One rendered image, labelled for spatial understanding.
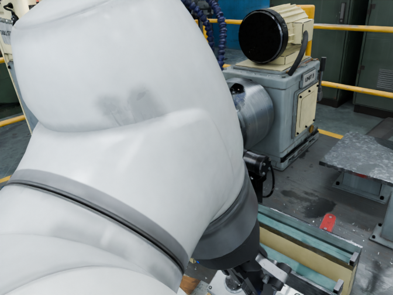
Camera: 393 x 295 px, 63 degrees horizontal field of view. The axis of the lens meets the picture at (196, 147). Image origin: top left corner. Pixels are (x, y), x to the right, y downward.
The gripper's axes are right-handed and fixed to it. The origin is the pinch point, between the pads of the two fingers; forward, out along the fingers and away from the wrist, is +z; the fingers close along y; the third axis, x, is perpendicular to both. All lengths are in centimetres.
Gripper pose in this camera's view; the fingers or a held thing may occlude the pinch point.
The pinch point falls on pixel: (257, 288)
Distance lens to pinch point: 48.1
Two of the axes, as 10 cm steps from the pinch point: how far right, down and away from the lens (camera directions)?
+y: -7.5, -2.6, 6.1
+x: -5.7, 7.2, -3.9
